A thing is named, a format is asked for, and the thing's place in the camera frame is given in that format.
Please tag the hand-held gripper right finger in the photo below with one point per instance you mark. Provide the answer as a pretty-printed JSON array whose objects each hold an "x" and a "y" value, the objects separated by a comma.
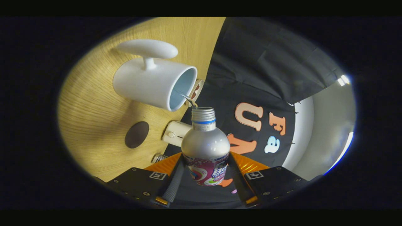
[{"x": 237, "y": 185}]

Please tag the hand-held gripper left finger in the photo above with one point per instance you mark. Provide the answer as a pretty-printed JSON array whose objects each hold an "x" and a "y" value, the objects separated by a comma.
[{"x": 174, "y": 185}]

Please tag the silver juice bottle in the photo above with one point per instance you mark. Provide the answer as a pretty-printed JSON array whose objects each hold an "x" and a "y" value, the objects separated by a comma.
[{"x": 205, "y": 144}]

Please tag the dark round coaster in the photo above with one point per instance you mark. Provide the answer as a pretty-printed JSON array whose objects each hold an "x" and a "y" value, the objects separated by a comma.
[{"x": 137, "y": 135}]

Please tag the clear juice stream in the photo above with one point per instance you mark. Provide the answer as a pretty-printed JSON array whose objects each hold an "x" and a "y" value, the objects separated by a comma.
[{"x": 189, "y": 100}]

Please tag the white cup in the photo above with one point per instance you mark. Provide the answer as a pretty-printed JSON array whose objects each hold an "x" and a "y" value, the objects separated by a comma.
[{"x": 147, "y": 81}]

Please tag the white toaster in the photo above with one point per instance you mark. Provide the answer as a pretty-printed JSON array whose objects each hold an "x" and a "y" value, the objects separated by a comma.
[{"x": 176, "y": 133}]

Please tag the round cream plate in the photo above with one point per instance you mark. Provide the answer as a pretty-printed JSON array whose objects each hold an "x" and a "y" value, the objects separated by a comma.
[{"x": 199, "y": 86}]

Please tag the long ceiling light panel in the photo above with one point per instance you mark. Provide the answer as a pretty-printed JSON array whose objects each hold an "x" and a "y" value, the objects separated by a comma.
[{"x": 342, "y": 153}]

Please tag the wooden table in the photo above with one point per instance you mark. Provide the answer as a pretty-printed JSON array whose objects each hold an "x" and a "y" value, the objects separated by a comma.
[{"x": 94, "y": 110}]

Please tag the slatted ceiling light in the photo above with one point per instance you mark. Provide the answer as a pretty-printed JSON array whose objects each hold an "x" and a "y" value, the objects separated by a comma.
[{"x": 343, "y": 80}]

